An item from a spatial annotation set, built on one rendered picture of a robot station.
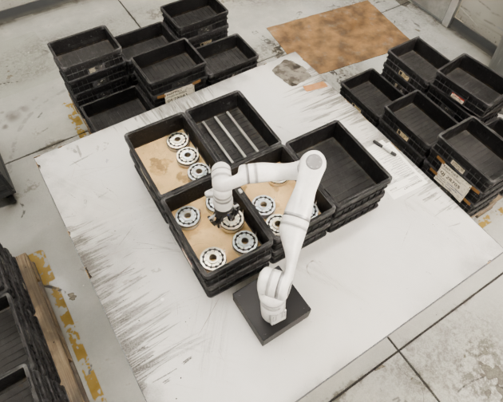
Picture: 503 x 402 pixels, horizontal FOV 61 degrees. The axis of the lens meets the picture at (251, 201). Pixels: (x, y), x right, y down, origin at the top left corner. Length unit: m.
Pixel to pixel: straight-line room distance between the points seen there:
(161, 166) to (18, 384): 1.07
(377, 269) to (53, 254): 1.90
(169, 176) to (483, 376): 1.93
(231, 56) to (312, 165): 1.92
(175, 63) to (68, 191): 1.26
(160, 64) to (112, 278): 1.63
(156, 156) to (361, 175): 0.94
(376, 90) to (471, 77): 0.61
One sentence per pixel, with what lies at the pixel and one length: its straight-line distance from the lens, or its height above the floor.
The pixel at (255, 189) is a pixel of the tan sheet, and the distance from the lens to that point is 1.89.
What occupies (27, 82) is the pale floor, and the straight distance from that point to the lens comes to 3.98.
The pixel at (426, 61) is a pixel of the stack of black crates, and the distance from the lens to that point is 3.49.
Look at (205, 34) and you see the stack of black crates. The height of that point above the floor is 0.48.
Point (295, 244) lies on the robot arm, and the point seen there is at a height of 1.15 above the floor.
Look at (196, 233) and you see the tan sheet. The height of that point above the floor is 0.83.
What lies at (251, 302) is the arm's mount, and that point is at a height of 0.77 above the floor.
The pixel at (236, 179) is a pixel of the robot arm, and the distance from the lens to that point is 1.45.
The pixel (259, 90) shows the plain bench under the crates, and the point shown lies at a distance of 2.50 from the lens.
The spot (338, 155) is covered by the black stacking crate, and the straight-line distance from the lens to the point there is 2.06.
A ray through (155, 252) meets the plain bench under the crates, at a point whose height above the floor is 0.70.
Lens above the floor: 2.38
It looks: 57 degrees down
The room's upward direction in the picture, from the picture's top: 2 degrees clockwise
